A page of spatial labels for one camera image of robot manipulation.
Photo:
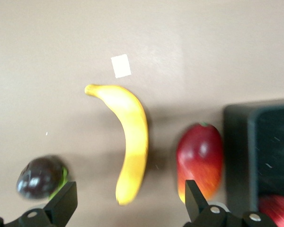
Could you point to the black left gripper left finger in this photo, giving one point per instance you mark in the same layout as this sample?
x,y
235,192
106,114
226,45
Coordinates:
x,y
64,201

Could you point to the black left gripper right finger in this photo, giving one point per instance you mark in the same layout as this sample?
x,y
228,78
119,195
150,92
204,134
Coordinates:
x,y
194,201

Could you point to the black plastic box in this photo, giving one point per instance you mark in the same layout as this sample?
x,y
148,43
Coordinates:
x,y
241,153

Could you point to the yellow banana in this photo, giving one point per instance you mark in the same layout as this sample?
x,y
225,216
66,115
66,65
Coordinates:
x,y
135,142

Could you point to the red yellow apple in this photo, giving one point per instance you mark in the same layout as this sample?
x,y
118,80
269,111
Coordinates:
x,y
281,210

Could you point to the dark purple eggplant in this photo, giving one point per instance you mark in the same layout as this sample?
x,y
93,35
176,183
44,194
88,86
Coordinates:
x,y
38,179

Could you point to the red mango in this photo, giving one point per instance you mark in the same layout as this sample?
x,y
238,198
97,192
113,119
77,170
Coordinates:
x,y
200,153

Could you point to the small tape patch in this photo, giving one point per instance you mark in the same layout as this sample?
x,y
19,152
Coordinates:
x,y
120,66

